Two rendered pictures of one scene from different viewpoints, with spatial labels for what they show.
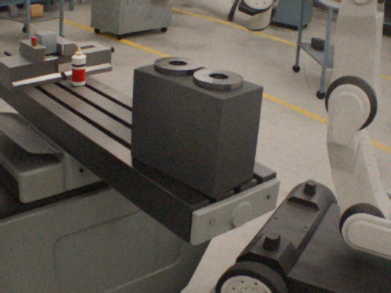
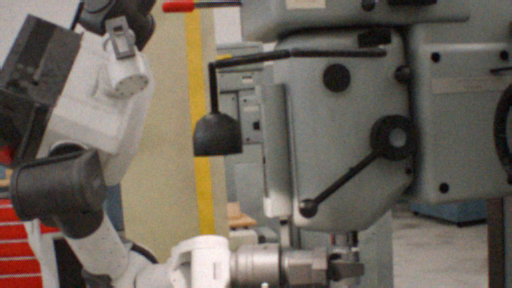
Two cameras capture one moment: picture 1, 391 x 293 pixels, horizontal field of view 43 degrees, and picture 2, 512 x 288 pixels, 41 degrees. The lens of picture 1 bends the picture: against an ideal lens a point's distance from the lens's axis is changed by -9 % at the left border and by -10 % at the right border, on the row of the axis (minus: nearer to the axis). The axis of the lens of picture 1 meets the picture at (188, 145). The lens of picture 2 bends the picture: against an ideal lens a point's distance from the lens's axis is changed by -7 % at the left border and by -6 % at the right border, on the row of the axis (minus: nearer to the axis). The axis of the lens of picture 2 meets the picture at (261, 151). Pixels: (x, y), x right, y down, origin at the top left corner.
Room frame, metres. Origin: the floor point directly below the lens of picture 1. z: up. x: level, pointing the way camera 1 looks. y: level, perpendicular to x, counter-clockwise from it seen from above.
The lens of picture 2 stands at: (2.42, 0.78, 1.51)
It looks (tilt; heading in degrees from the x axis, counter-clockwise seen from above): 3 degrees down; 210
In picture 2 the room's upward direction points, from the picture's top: 4 degrees counter-clockwise
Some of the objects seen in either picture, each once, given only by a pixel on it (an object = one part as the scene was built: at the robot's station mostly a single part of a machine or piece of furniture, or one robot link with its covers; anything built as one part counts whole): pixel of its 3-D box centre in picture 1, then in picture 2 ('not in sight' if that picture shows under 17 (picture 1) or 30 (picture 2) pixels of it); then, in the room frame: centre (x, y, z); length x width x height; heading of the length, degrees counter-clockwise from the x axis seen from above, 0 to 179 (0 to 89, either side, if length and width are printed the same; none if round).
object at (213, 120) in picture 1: (194, 120); not in sight; (0.95, -0.01, 1.04); 0.22 x 0.12 x 0.20; 49
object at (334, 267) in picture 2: not in sight; (345, 270); (1.36, 0.32, 1.24); 0.06 x 0.02 x 0.03; 114
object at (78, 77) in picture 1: (79, 66); not in sight; (1.42, 0.32, 1.00); 0.04 x 0.04 x 0.11
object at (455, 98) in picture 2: not in sight; (442, 121); (1.20, 0.45, 1.47); 0.24 x 0.19 x 0.26; 42
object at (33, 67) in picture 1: (53, 57); not in sight; (1.50, 0.42, 1.00); 0.35 x 0.15 x 0.11; 131
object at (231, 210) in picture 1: (77, 108); not in sight; (1.33, 0.30, 0.90); 1.24 x 0.23 x 0.08; 42
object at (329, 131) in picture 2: not in sight; (341, 129); (1.33, 0.31, 1.47); 0.21 x 0.19 x 0.32; 42
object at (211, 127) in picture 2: not in sight; (216, 133); (1.54, 0.21, 1.48); 0.07 x 0.07 x 0.06
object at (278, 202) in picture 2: not in sight; (274, 150); (1.40, 0.23, 1.45); 0.04 x 0.04 x 0.21; 42
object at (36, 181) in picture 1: (76, 142); not in sight; (1.33, 0.31, 0.80); 0.50 x 0.35 x 0.12; 132
